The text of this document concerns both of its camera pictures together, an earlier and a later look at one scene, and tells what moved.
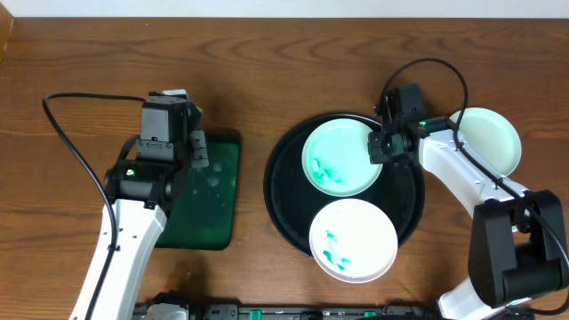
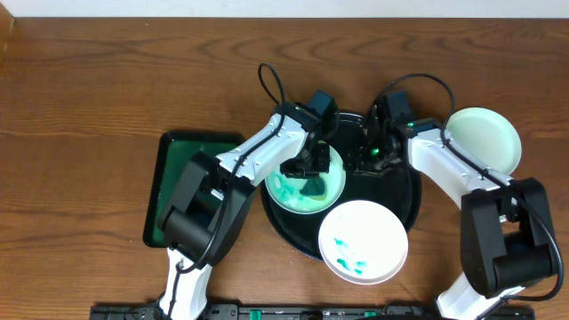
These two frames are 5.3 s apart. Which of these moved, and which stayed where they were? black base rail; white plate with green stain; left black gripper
Moved: left black gripper; white plate with green stain
Stayed: black base rail
